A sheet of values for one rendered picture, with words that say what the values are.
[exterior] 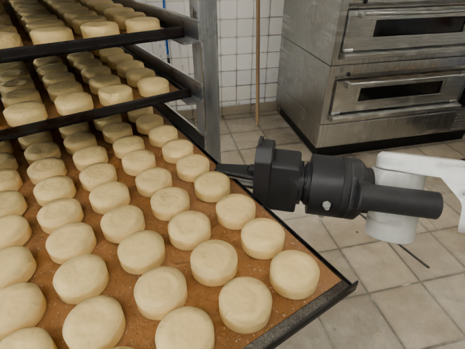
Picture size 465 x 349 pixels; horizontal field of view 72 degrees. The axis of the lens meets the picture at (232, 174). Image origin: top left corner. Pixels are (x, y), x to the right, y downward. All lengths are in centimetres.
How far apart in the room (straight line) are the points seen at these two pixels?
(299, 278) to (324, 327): 135
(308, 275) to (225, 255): 9
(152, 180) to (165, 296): 19
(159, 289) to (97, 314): 6
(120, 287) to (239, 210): 16
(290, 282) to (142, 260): 15
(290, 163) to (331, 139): 221
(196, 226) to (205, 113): 22
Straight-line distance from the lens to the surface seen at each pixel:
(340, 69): 243
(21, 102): 55
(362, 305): 180
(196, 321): 31
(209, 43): 51
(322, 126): 255
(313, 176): 44
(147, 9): 67
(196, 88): 54
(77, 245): 40
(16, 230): 45
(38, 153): 59
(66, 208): 45
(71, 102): 52
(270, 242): 36
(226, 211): 40
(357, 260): 198
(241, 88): 331
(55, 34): 49
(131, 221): 40
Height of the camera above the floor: 142
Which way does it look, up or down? 35 degrees down
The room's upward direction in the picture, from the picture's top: straight up
